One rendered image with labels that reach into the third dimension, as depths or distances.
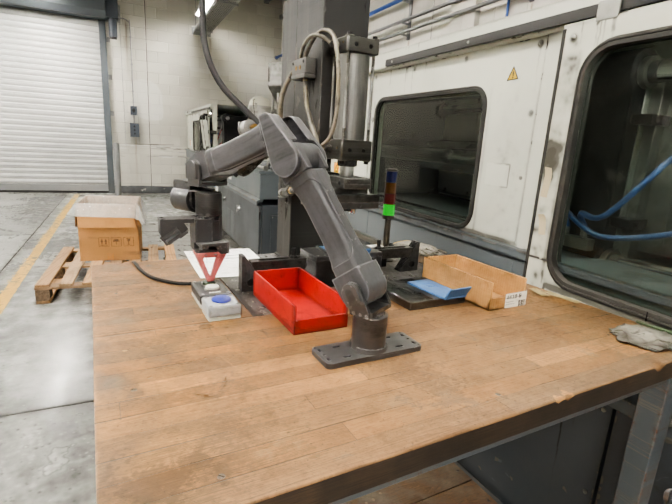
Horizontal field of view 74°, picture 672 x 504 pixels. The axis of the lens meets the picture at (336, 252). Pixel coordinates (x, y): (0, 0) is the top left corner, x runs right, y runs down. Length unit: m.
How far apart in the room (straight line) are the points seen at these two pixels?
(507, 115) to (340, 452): 1.28
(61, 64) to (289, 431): 9.88
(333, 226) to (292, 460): 0.39
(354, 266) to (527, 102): 0.97
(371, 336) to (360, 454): 0.25
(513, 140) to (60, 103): 9.33
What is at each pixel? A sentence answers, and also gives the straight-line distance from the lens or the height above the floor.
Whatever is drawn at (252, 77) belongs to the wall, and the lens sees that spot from 10.65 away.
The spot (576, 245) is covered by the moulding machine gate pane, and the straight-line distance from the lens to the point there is 1.39.
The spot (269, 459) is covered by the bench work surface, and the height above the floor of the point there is 0.90.
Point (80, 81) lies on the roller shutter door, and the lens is 10.24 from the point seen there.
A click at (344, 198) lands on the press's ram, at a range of 1.13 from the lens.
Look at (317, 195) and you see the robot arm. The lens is 0.80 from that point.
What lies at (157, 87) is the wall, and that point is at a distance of 10.30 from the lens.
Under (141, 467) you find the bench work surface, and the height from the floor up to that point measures 0.90.
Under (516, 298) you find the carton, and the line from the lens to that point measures 1.19.
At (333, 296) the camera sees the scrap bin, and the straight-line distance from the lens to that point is 0.96.
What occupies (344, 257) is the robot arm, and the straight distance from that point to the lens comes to 0.78.
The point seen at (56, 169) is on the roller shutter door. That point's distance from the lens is 10.30.
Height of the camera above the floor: 1.27
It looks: 14 degrees down
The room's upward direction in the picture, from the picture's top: 3 degrees clockwise
